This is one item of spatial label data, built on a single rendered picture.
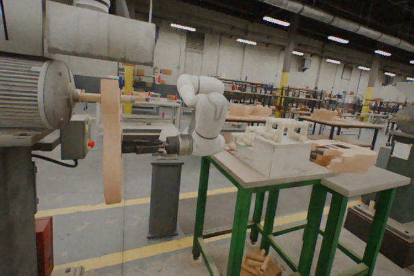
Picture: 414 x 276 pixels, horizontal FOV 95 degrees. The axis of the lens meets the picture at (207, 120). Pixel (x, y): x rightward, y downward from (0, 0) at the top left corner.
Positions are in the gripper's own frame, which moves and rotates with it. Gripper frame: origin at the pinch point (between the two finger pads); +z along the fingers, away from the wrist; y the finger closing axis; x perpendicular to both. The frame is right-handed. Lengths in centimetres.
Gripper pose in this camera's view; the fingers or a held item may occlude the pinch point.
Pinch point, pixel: (122, 146)
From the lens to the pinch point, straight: 78.2
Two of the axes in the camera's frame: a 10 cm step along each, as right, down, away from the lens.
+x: 0.6, -9.9, -1.0
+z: -9.2, -0.1, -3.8
